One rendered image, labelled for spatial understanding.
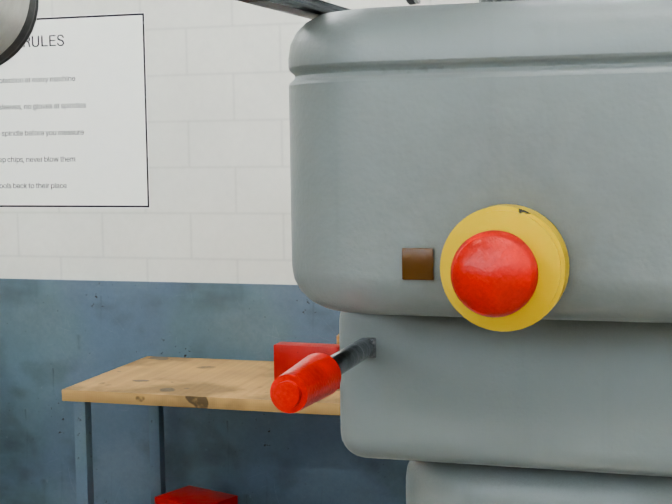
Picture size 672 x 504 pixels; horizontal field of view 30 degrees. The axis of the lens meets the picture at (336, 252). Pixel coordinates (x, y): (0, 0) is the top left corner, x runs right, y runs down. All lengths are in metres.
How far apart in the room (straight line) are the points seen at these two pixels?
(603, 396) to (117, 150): 4.99
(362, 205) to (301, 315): 4.72
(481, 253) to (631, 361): 0.17
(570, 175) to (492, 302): 0.08
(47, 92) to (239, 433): 1.74
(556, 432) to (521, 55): 0.23
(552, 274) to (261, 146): 4.79
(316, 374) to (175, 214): 4.91
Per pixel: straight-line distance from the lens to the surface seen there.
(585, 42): 0.61
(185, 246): 5.52
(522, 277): 0.57
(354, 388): 0.75
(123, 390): 4.85
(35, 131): 5.83
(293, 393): 0.61
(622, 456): 0.73
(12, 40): 0.67
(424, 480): 0.80
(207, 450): 5.63
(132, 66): 5.61
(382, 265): 0.63
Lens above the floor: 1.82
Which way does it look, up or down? 5 degrees down
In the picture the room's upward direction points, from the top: 1 degrees counter-clockwise
